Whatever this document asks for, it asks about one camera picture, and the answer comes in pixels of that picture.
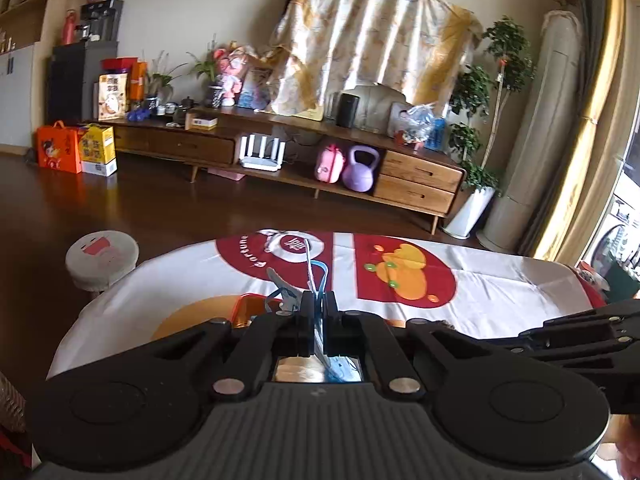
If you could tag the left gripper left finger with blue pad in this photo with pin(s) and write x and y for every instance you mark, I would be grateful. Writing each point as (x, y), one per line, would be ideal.
(252, 354)

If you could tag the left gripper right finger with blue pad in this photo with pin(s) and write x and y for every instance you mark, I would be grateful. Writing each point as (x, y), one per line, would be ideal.
(369, 339)

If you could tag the blue printed face mask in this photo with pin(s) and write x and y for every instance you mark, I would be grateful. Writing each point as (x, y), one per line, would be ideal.
(317, 368)

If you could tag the red metal tin box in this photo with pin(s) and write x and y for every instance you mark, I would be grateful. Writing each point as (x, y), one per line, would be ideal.
(250, 305)

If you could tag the person right hand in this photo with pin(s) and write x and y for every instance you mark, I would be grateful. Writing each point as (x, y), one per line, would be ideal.
(622, 443)

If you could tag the white red printed tablecloth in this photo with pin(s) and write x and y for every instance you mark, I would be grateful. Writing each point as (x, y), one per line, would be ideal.
(481, 294)

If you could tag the yellow curtain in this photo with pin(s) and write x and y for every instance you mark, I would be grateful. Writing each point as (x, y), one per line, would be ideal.
(590, 166)

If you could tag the purple kettlebell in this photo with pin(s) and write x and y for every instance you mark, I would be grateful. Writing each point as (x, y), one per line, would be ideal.
(357, 176)

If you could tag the wooden tv cabinet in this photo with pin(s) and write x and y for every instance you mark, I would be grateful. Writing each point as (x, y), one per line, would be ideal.
(423, 182)

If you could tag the white router with antennas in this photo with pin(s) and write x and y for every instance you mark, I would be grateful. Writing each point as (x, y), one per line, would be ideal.
(261, 152)

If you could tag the round grey stool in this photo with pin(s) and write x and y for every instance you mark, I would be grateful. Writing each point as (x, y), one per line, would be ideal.
(98, 260)

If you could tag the white standing air conditioner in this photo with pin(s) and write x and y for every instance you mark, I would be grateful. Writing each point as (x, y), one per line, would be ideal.
(544, 130)

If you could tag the clear plastic bag of items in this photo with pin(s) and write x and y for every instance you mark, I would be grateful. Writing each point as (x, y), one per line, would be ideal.
(419, 128)

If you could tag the black cylinder speaker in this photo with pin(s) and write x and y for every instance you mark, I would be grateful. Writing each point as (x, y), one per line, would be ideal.
(346, 110)

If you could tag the yellow carton box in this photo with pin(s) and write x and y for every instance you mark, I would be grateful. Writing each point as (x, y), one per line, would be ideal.
(97, 150)

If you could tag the potted green tree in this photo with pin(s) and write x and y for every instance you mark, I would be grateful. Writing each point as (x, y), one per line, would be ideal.
(478, 100)

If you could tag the pink plush doll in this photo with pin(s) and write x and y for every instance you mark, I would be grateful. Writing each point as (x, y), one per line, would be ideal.
(231, 65)

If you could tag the orange gift box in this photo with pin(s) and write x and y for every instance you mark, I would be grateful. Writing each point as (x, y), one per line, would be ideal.
(58, 148)

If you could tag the snack box on cabinet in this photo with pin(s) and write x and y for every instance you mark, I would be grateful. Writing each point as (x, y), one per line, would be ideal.
(112, 96)

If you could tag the floral cloth over tv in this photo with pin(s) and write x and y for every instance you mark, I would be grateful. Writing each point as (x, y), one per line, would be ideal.
(324, 47)

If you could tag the black mini fridge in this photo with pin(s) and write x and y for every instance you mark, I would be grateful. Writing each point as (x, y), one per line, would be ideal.
(73, 72)

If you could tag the red thermos bottle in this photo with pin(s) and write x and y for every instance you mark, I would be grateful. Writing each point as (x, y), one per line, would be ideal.
(68, 31)

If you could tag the wooden wall shelf cabinet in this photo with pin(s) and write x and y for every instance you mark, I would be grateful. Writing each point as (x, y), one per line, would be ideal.
(30, 29)

